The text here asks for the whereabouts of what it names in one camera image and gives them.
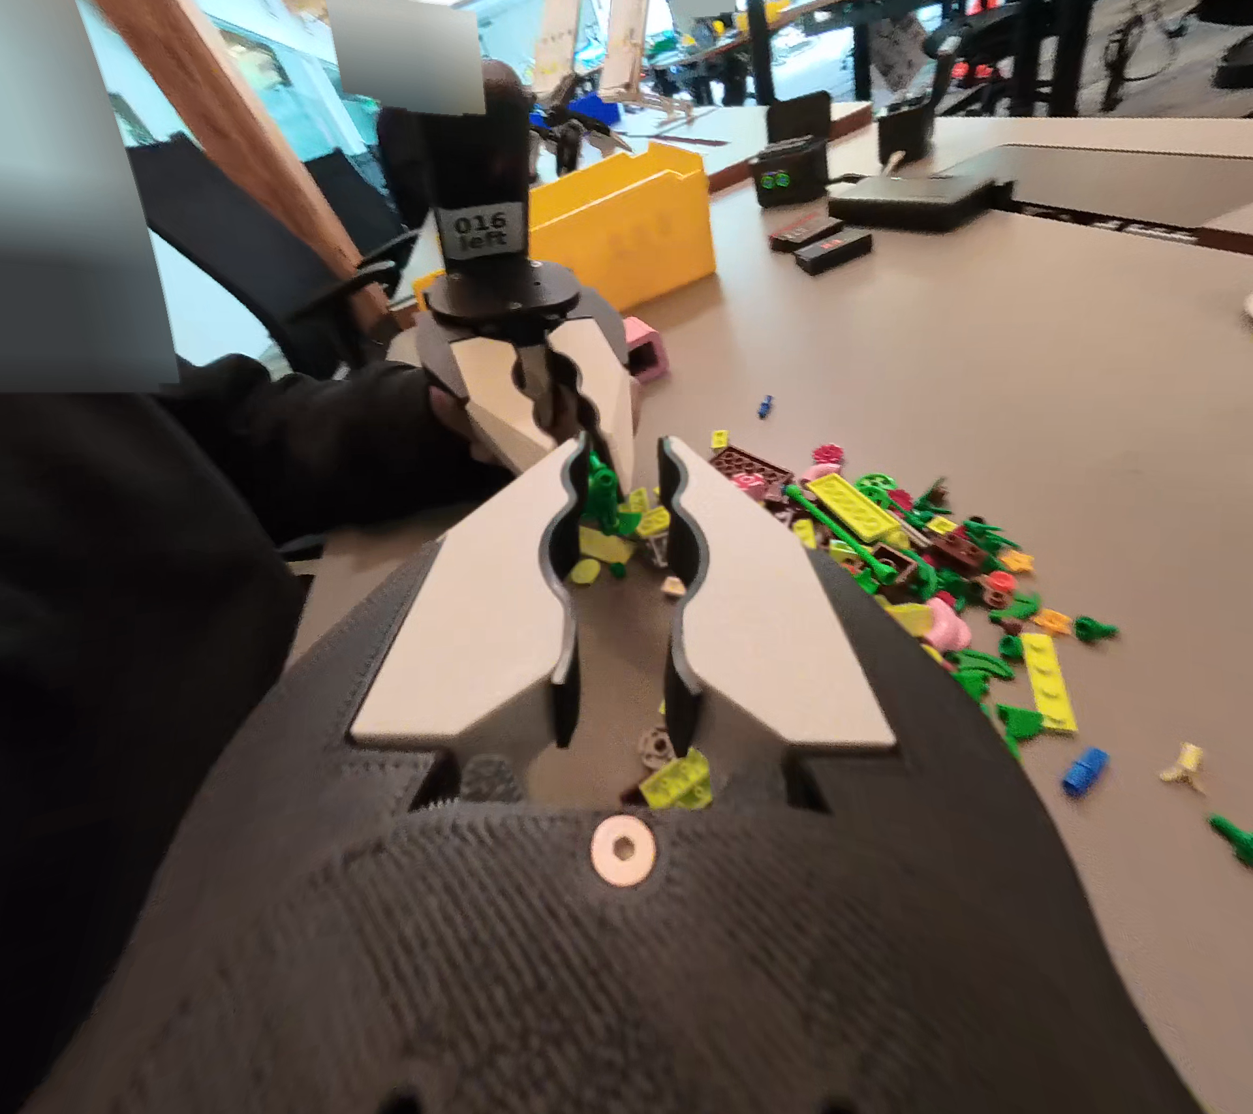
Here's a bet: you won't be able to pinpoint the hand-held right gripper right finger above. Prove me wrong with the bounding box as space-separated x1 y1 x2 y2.
658 434 898 760

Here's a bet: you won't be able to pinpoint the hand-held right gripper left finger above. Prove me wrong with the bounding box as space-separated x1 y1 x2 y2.
348 436 592 752

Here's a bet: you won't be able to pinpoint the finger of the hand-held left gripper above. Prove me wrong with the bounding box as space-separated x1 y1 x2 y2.
550 318 643 491
453 338 571 477

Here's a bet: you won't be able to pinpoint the green leafy toy assembly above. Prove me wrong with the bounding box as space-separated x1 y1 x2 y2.
584 448 623 539

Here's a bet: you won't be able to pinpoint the pile of colourful toy bricks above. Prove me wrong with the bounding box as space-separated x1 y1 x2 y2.
567 429 1121 812

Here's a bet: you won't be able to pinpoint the person's left forearm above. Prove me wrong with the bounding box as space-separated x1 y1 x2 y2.
176 355 495 543

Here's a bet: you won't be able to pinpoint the person's left hand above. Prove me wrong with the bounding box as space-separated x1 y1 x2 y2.
428 388 517 467

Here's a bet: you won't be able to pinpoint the pink hollow block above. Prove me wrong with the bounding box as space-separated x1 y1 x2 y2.
623 316 672 384

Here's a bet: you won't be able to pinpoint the black angular gadget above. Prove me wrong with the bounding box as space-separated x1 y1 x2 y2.
532 82 633 177

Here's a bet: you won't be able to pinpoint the yellow plastic bin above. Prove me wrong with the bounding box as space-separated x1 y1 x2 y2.
416 144 718 322

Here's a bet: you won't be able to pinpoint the wooden easel stand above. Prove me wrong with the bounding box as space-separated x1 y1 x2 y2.
625 86 708 128

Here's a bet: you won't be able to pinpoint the black office chair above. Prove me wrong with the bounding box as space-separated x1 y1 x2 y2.
127 136 422 376

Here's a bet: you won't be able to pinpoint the black charging case green lights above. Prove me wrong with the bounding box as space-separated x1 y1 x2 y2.
751 93 832 210

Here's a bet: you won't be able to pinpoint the black power brick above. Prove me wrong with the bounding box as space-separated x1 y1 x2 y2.
827 173 1014 235

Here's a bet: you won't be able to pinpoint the person's black jacket torso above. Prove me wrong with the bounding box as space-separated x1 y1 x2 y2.
0 390 309 1114

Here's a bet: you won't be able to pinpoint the grey desk cable cover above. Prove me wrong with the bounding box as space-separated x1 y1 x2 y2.
978 146 1253 229

